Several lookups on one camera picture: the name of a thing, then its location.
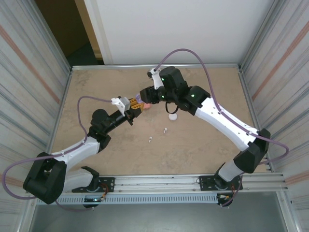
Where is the aluminium table edge rail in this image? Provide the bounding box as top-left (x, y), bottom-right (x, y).
top-left (71, 63), bottom-right (242, 71)

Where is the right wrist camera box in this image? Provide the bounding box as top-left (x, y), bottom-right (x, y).
top-left (146, 68), bottom-right (165, 89)

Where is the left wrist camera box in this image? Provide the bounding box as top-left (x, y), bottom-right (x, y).
top-left (111, 96), bottom-right (131, 116)

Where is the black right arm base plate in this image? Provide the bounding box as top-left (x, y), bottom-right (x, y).
top-left (198, 175), bottom-right (243, 191)

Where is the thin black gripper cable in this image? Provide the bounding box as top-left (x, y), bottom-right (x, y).
top-left (165, 101), bottom-right (180, 114)

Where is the aluminium side frame rail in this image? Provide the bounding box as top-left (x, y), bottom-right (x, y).
top-left (43, 69), bottom-right (73, 176)
top-left (238, 69), bottom-right (275, 172)

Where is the beige door frame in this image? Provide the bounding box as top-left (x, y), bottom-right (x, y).
top-left (74, 0), bottom-right (107, 65)

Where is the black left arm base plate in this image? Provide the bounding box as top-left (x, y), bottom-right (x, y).
top-left (71, 177), bottom-right (115, 193)

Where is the aluminium mounting rail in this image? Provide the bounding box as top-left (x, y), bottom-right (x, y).
top-left (25, 173), bottom-right (289, 195)

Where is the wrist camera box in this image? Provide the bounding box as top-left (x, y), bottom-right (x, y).
top-left (146, 68), bottom-right (165, 89)
top-left (111, 96), bottom-right (131, 116)

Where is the grey slotted cable duct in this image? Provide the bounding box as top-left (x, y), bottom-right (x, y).
top-left (35, 193), bottom-right (219, 205)

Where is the brown wooden door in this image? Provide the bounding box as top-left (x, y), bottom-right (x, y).
top-left (35, 0), bottom-right (97, 58)

